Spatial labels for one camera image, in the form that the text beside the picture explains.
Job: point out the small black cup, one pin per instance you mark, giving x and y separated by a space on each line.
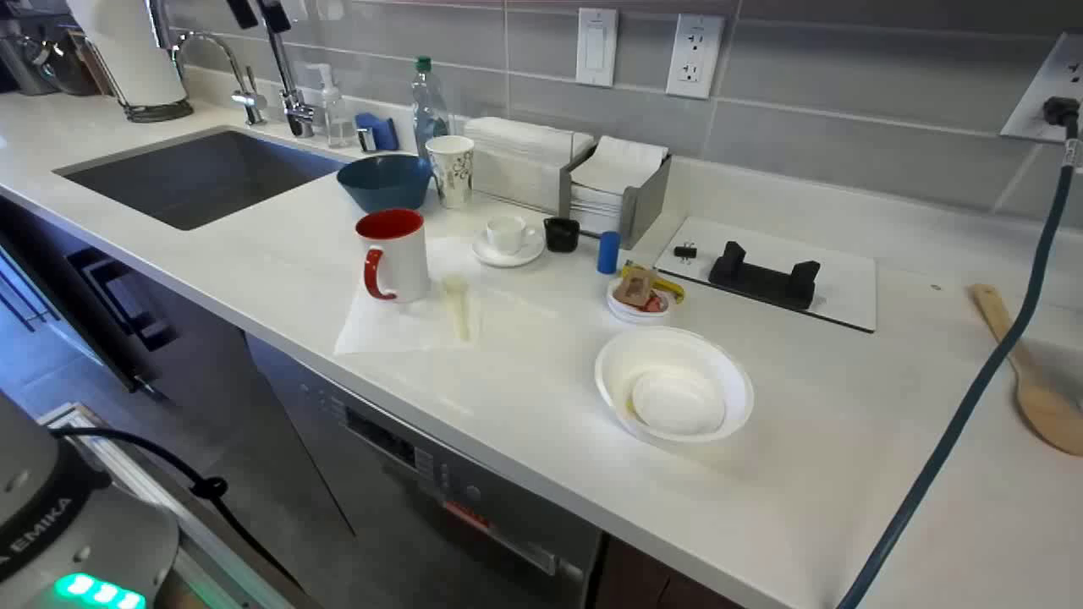
564 235

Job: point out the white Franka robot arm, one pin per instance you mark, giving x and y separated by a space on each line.
68 530

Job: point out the white bowl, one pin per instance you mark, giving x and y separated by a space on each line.
675 383

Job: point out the blue bowl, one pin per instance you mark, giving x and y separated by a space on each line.
385 182

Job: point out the white teacup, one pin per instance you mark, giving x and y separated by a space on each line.
509 230

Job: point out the blue cylinder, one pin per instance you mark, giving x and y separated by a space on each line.
607 252

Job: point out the small white dish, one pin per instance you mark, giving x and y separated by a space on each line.
631 313

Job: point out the brown sugar packet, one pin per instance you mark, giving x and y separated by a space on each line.
634 287

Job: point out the red packet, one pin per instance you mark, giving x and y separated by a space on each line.
658 303

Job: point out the yellow packet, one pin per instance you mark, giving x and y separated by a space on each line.
669 284

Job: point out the tiny black block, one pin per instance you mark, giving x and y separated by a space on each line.
685 252

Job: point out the white napkin stack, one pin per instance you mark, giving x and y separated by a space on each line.
615 170

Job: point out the red and white mug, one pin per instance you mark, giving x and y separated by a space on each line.
396 255

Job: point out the folded white paper towels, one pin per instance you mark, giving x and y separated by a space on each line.
522 153

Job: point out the printed paper cup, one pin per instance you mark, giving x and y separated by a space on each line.
450 170

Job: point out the steel dishwasher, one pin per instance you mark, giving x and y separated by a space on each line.
428 484

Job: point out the black holder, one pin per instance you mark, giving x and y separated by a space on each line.
762 277

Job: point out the clear bottle green cap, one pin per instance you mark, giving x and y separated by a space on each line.
428 113

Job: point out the blue sponge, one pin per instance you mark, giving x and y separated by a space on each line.
376 133

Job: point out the clear soap dispenser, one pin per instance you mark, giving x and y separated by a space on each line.
334 113

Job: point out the white board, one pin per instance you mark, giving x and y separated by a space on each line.
849 287

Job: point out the black and chrome tap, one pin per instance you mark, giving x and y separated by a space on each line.
291 90

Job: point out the steel sink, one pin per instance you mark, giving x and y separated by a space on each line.
199 173

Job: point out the chrome curved faucet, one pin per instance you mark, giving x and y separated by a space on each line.
242 85

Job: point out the wooden spoon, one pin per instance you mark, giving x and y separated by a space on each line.
1044 408

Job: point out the black plug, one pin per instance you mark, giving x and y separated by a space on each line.
1062 113

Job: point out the dark countertop appliance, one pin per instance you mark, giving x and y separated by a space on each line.
40 46

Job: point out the white light switch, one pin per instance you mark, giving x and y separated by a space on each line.
597 46

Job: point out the white wall outlet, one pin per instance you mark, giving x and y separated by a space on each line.
1044 78
695 56

